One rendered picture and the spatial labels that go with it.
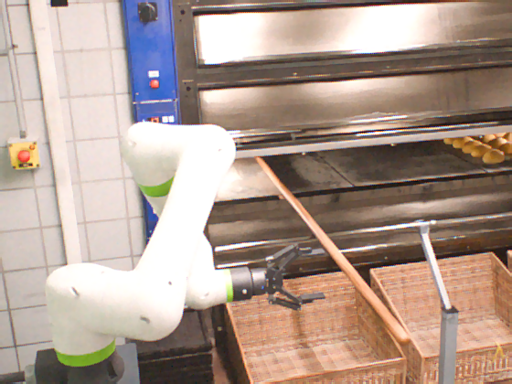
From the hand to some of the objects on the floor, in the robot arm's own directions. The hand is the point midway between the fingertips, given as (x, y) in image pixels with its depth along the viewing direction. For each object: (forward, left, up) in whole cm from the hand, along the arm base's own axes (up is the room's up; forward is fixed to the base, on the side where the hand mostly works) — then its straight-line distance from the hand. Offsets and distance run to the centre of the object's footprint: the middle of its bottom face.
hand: (320, 273), depth 188 cm
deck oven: (+61, +162, -119) cm, 210 cm away
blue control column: (-36, +162, -119) cm, 204 cm away
